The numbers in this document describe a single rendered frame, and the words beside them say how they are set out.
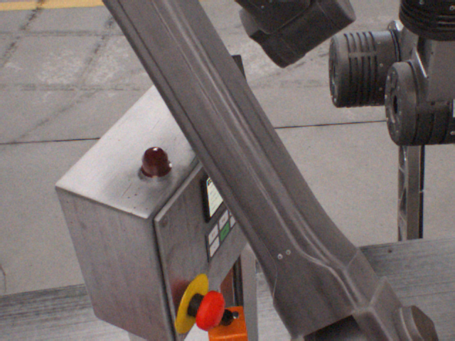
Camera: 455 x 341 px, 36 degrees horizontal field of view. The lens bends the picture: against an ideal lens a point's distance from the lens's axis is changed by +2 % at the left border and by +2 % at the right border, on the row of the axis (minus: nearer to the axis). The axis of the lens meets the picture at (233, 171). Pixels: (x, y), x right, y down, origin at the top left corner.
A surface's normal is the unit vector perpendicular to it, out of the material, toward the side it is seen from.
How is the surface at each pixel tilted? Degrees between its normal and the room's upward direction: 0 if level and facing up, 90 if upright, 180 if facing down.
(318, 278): 60
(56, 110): 0
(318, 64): 0
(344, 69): 54
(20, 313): 0
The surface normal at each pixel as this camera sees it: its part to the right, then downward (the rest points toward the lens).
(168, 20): -0.36, 0.19
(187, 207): 0.89, 0.29
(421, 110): 0.01, 0.27
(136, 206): -0.05, -0.73
